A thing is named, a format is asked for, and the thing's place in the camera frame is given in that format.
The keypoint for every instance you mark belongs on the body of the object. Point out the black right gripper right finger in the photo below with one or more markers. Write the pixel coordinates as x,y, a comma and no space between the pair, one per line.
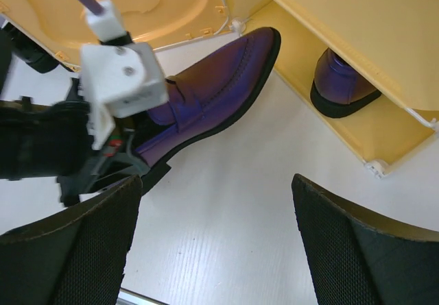
358,256

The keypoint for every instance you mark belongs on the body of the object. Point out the black leather shoe right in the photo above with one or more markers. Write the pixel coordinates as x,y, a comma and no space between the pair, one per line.
29,51

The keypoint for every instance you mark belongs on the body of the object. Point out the purple loafer shoe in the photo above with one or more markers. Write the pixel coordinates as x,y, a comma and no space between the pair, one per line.
205,99
338,90

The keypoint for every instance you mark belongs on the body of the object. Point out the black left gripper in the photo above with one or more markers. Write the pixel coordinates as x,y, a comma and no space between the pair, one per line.
53,141

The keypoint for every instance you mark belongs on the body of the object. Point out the yellow plastic shoe cabinet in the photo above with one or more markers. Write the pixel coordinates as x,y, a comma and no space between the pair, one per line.
392,43

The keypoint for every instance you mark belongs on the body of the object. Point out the yellow cabinet door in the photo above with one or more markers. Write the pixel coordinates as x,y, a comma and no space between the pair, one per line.
61,27

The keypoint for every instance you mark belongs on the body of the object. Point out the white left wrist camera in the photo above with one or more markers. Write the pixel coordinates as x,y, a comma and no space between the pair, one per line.
119,81

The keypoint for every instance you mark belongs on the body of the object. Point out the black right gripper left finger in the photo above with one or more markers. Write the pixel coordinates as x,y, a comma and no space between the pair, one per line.
76,256

